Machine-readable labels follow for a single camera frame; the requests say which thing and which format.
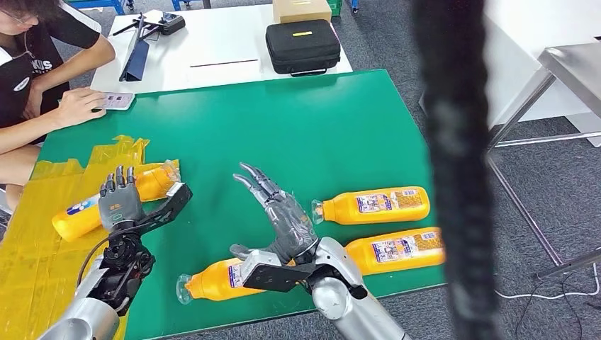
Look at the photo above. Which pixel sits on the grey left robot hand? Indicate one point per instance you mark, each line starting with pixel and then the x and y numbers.
pixel 119 206

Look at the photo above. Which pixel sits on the person's right hand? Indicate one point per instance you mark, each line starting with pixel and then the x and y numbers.
pixel 82 107

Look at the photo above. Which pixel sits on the person's left hand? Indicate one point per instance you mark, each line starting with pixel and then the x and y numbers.
pixel 33 103

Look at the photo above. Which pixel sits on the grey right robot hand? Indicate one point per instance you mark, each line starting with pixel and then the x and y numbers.
pixel 291 225

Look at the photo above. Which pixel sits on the orange detergent bottle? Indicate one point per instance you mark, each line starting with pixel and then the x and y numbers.
pixel 399 251
pixel 75 220
pixel 211 281
pixel 375 206

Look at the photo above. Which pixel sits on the person's right forearm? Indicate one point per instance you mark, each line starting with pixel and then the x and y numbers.
pixel 23 133

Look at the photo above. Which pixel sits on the person's left forearm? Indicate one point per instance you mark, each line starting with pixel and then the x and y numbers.
pixel 77 68

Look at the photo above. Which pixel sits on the person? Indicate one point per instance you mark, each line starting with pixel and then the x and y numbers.
pixel 18 65

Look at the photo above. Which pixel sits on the dark blue tablet cover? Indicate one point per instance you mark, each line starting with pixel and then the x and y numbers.
pixel 136 61

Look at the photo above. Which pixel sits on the green table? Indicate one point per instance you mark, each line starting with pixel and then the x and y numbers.
pixel 281 131

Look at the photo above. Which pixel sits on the yellow taped plastic sheet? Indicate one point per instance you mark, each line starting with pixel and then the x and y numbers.
pixel 42 263

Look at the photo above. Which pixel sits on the black remote controller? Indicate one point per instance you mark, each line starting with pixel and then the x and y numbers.
pixel 170 22

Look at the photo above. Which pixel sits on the white table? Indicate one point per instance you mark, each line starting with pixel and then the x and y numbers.
pixel 211 42

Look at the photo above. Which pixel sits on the thin black rod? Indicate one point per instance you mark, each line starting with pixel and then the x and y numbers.
pixel 223 63

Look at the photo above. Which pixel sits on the black zippered carrying case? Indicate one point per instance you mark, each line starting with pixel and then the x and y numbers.
pixel 303 47

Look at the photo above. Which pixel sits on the brown cardboard box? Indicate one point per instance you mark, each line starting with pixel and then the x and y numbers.
pixel 300 10

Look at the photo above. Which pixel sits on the green plastic crate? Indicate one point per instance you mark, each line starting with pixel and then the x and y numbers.
pixel 335 5

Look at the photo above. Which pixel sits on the white partition panel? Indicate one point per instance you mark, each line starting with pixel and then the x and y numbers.
pixel 521 47

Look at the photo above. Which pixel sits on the stainless steel table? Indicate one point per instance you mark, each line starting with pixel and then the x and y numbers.
pixel 577 65

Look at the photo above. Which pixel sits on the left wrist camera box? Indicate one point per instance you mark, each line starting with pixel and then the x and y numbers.
pixel 176 199

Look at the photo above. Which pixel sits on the blue metal frame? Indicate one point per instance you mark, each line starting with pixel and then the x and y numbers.
pixel 177 3
pixel 94 3

